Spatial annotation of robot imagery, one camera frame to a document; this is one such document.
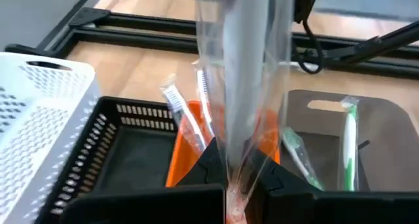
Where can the green toothbrush in clear wrapper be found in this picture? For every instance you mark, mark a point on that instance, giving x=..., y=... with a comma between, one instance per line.
x=349, y=142
x=301, y=158

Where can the orange perforated plastic basket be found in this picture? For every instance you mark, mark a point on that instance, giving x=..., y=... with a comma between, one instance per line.
x=183, y=152

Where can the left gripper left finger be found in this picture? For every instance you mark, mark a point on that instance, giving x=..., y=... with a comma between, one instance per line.
x=147, y=207

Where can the black perforated plastic basket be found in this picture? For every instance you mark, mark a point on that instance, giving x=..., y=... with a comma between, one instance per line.
x=137, y=158

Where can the smoky grey translucent bin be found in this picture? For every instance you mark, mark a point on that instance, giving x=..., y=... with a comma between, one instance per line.
x=393, y=145

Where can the white perforated plastic basket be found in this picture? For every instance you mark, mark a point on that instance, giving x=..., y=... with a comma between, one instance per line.
x=39, y=119

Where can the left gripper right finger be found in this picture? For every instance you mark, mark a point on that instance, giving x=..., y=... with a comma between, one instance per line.
x=327, y=211

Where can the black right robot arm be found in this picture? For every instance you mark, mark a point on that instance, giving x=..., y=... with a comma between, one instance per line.
x=306, y=1

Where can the white toothbrush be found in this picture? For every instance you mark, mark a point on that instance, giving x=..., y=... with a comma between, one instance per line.
x=204, y=99
x=183, y=116

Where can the red toothbrush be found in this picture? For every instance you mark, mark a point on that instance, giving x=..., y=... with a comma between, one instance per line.
x=242, y=86

